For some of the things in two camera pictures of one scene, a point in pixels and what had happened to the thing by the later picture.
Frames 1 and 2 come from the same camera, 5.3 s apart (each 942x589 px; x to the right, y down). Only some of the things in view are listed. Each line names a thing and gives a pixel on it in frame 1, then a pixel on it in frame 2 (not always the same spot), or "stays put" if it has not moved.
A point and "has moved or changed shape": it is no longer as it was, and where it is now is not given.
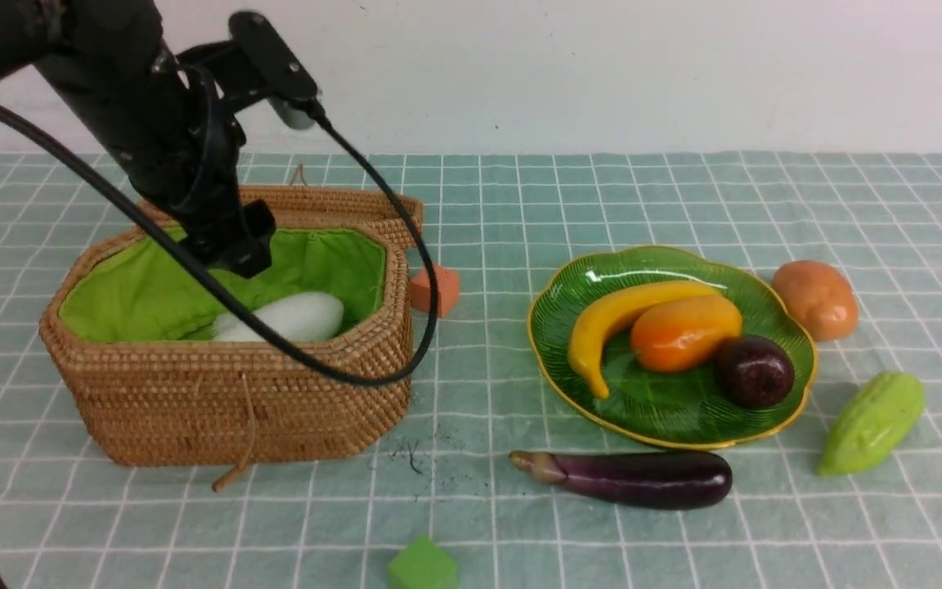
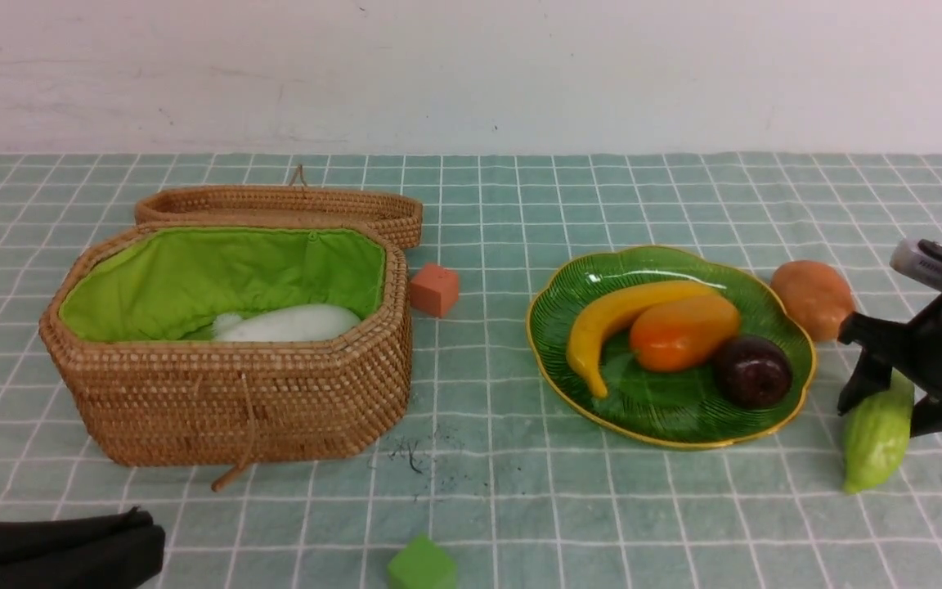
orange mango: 684,333 stays put
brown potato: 820,295 stays put
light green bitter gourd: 875,418 has moved or changed shape
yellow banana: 598,319 stays put
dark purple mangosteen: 755,372 stays put
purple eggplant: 670,479 to 124,550
